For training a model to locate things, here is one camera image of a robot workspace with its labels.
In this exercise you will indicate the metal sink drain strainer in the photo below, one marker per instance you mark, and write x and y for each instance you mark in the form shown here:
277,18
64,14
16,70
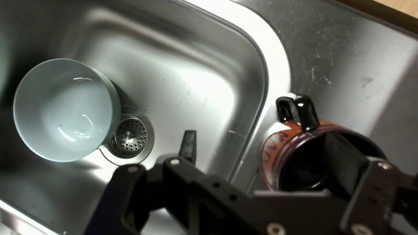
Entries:
132,140

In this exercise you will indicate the stainless steel sink basin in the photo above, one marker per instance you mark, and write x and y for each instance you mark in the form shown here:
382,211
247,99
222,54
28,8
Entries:
211,65

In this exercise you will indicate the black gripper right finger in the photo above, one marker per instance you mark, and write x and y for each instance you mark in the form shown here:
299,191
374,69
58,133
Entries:
344,162

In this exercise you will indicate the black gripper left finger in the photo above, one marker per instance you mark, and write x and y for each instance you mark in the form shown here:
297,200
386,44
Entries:
188,146

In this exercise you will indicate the pale blue bowl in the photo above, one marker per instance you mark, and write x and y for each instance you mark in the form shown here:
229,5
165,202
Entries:
64,110

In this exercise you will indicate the brown ceramic mug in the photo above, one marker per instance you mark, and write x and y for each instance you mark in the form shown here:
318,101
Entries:
291,153

